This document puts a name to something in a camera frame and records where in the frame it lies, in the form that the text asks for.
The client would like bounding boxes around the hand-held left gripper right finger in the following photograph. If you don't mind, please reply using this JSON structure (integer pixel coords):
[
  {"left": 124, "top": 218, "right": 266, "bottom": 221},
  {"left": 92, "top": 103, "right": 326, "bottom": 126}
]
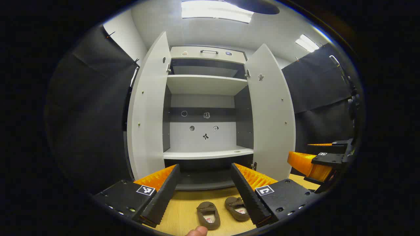
[{"left": 231, "top": 163, "right": 320, "bottom": 228}]

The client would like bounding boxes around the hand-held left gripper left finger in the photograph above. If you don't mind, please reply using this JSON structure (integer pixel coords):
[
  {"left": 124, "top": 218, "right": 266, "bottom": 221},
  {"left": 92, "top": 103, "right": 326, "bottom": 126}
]
[{"left": 94, "top": 164, "right": 181, "bottom": 228}]

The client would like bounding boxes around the brown fuzzy shoe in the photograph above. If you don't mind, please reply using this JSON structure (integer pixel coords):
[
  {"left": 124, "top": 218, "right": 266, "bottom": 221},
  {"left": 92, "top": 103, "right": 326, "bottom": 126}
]
[
  {"left": 196, "top": 201, "right": 221, "bottom": 230},
  {"left": 224, "top": 196, "right": 250, "bottom": 221}
]

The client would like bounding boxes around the grey cabinet door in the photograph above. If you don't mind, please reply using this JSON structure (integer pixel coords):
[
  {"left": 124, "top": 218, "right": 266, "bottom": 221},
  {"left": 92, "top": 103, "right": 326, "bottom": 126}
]
[
  {"left": 127, "top": 31, "right": 172, "bottom": 181},
  {"left": 244, "top": 44, "right": 296, "bottom": 181}
]

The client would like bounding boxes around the grey shoe cabinet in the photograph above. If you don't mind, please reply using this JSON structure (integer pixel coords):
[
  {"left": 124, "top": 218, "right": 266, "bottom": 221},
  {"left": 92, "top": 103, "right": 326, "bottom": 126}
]
[{"left": 162, "top": 45, "right": 255, "bottom": 191}]

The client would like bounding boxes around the grey cabinet drawer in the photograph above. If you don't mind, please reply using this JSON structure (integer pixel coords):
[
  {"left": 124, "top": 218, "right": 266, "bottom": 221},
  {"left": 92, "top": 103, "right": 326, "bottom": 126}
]
[{"left": 170, "top": 46, "right": 247, "bottom": 64}]

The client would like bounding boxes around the black backdrop cloth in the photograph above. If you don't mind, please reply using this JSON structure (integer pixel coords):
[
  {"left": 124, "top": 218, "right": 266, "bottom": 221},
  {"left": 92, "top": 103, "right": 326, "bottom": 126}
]
[
  {"left": 282, "top": 43, "right": 356, "bottom": 154},
  {"left": 46, "top": 25, "right": 140, "bottom": 194}
]

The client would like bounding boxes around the small rectangular ceiling light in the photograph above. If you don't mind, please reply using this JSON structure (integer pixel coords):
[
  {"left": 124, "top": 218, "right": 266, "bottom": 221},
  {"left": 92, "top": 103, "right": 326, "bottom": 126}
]
[{"left": 295, "top": 34, "right": 320, "bottom": 53}]

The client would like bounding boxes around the dark round ceiling object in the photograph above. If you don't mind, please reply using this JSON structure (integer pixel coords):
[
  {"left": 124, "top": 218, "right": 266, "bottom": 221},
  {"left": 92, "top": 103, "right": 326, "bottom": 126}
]
[{"left": 230, "top": 0, "right": 280, "bottom": 15}]

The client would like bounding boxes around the large rectangular ceiling light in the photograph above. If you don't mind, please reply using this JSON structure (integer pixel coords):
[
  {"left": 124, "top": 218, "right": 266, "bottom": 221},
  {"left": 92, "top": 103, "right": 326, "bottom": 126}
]
[{"left": 181, "top": 0, "right": 255, "bottom": 23}]

